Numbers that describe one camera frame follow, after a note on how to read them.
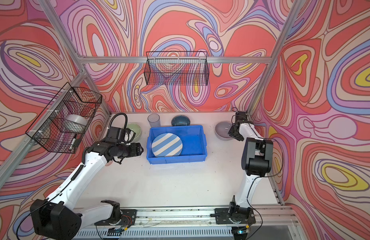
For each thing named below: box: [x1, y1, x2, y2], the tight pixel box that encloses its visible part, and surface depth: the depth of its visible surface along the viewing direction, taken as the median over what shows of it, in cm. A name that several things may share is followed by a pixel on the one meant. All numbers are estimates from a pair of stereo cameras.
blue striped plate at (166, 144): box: [151, 132, 183, 157], surface depth 97 cm
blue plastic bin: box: [146, 125, 208, 165], surface depth 98 cm
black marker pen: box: [69, 134, 77, 151], surface depth 74 cm
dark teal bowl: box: [171, 115, 191, 127], surface depth 110 cm
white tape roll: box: [64, 114, 88, 134], surface depth 74 cm
